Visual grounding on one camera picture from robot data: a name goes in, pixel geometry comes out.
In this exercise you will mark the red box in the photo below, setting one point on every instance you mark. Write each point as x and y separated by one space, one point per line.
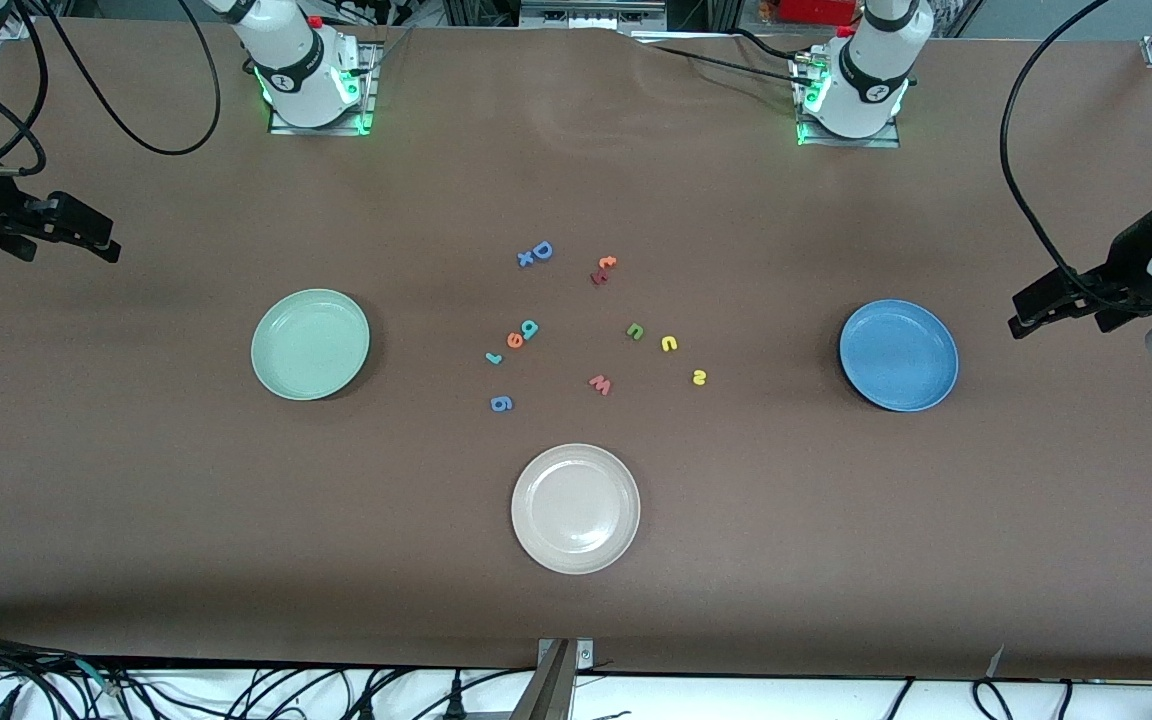
816 10

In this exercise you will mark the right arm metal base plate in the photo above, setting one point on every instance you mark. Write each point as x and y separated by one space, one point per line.
369 90

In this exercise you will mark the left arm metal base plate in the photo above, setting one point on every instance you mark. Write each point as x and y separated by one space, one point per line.
836 142

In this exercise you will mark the teal foam letter a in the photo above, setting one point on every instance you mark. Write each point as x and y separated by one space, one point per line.
529 329

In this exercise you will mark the blue foam letter D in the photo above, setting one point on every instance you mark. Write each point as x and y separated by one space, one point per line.
542 250

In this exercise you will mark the dark red foam letter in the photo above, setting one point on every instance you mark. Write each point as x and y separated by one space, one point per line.
598 277

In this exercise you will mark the metal table edge bracket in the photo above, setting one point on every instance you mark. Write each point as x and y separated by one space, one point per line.
551 685

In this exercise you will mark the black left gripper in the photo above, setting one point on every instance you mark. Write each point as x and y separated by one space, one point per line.
1128 256

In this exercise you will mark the grey metal box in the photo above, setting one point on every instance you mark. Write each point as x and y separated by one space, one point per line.
591 12

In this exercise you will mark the brown table cover sheet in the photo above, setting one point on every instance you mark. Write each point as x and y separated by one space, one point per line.
136 500

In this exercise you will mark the beige plate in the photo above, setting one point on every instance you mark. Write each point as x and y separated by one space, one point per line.
576 508

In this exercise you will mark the blue plate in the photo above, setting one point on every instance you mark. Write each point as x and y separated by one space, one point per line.
898 355

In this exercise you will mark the blue foam number 6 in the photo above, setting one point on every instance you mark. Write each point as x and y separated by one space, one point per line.
501 403

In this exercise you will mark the aluminium frame rail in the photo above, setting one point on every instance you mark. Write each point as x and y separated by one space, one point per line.
14 27

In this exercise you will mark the coral foam letter w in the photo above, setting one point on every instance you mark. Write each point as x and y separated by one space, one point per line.
600 385

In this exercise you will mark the light green plate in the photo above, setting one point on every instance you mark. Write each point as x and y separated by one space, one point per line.
310 345

